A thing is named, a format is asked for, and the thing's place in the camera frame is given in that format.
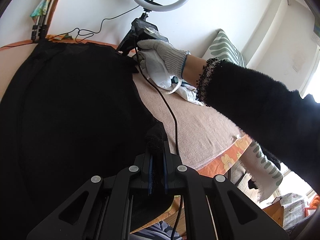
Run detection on black garment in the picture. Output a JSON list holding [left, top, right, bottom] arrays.
[[1, 41, 167, 239]]

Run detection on right forearm black sleeve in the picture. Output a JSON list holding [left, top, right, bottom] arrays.
[[182, 55, 319, 192]]

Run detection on right gloved hand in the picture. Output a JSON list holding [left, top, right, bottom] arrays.
[[137, 40, 190, 89]]

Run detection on orange floral bed sheet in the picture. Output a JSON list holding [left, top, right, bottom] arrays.
[[0, 35, 253, 238]]

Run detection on green striped white cushion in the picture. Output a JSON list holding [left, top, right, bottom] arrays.
[[197, 29, 283, 202]]

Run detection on grey striped trousers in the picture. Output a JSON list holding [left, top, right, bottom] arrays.
[[129, 221, 173, 240]]

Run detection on white tote bag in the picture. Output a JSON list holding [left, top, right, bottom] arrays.
[[160, 76, 204, 106]]

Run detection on colourful patterned cloth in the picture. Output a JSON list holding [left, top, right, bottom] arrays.
[[30, 0, 50, 25]]

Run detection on folded tripod legs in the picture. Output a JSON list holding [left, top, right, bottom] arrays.
[[31, 0, 58, 43]]

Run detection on black cable with switch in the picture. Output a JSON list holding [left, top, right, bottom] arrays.
[[46, 4, 141, 43]]

